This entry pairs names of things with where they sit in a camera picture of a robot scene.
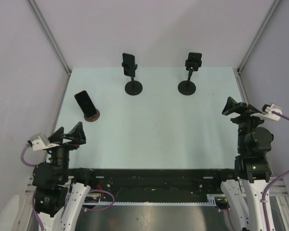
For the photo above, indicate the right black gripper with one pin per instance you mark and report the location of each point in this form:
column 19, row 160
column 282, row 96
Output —
column 231, row 106

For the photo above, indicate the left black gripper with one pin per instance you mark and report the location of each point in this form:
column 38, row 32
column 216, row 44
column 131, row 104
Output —
column 76, row 134

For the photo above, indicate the black phone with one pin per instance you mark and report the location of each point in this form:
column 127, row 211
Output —
column 194, row 59
column 86, row 104

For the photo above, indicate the black pole phone stand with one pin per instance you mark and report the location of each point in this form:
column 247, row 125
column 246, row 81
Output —
column 133, row 87
column 187, row 87

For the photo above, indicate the silver phone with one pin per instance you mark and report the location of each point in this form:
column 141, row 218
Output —
column 128, row 64

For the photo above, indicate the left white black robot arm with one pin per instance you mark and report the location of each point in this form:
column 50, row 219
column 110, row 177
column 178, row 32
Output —
column 58, row 199

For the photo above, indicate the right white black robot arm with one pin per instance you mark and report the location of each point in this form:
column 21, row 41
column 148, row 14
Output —
column 247, row 191

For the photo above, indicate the brown round phone stand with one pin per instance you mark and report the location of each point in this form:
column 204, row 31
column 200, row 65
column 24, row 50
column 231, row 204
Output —
column 93, row 118

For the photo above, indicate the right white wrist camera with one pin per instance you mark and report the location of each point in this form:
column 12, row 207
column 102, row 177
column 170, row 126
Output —
column 269, row 112

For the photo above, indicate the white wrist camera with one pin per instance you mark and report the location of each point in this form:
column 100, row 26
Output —
column 40, row 142
column 269, row 112

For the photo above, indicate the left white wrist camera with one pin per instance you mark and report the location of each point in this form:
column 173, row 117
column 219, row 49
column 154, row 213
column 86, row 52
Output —
column 40, row 142

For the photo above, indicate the right aluminium frame post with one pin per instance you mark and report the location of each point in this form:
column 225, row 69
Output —
column 264, row 24

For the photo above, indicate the aluminium frame post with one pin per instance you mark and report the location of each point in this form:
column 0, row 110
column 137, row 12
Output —
column 48, row 35
column 264, row 24

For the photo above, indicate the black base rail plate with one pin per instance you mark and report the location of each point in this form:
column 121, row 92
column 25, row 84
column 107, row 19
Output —
column 161, row 185

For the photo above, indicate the white slotted cable duct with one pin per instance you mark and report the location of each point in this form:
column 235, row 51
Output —
column 210, row 202

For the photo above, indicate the left aluminium frame post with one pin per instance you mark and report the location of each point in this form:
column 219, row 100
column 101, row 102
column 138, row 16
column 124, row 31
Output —
column 48, row 35

